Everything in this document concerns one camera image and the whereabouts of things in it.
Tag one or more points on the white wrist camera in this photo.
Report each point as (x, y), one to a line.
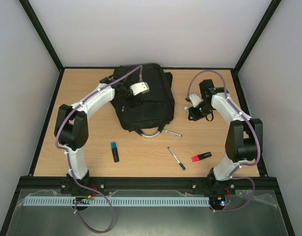
(138, 88)
(194, 99)

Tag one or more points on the black student backpack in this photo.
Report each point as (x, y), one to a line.
(158, 104)

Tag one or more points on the light blue cable duct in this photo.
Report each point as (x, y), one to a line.
(118, 201)

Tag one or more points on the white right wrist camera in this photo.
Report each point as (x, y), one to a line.
(194, 99)

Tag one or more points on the pink black highlighter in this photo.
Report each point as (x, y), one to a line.
(201, 156)

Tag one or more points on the blue capped white marker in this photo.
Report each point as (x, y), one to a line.
(176, 158)

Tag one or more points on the blue black highlighter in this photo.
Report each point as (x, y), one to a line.
(114, 152)

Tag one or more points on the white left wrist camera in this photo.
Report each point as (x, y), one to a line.
(138, 88)

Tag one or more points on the black aluminium frame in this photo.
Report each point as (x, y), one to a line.
(263, 182)

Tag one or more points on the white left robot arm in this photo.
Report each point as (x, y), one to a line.
(71, 128)

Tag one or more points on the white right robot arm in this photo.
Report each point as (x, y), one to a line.
(244, 141)

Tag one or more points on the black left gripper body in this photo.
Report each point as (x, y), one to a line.
(133, 103)

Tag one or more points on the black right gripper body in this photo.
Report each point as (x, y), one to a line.
(193, 114)

